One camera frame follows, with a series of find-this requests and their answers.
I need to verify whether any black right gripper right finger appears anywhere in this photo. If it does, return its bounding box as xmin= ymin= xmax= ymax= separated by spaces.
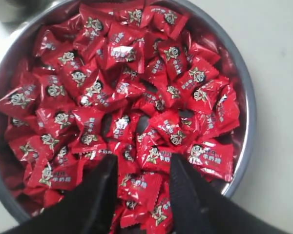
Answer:
xmin=169 ymin=154 xmax=283 ymax=234

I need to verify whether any stainless steel plate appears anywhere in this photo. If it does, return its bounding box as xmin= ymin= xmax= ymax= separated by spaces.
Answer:
xmin=0 ymin=0 xmax=257 ymax=223

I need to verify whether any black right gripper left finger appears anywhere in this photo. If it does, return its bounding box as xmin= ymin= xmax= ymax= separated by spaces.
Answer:
xmin=6 ymin=155 xmax=118 ymax=234

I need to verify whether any stainless steel cup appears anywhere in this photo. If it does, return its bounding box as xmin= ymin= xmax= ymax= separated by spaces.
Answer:
xmin=0 ymin=0 xmax=66 ymax=23

